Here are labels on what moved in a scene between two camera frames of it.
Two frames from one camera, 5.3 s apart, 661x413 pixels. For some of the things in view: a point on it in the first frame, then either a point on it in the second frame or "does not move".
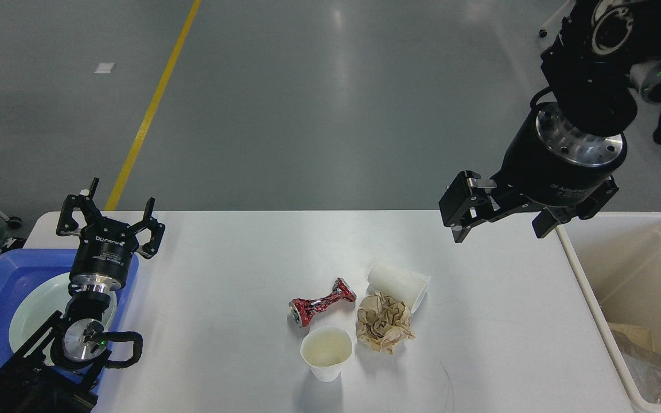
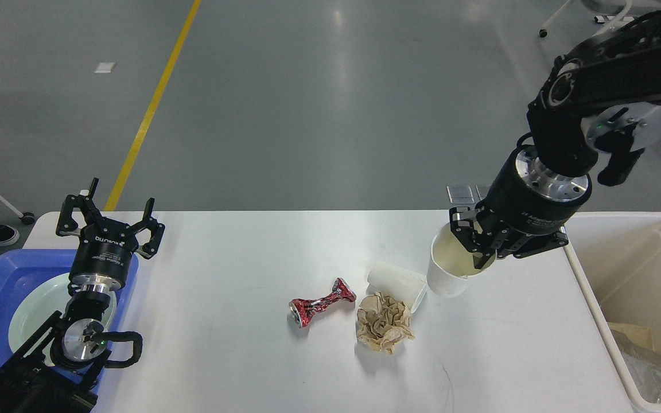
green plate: (39, 303) does not move
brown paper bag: (641, 334) does not move
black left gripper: (102, 260) does not move
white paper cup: (325, 349) → (450, 264)
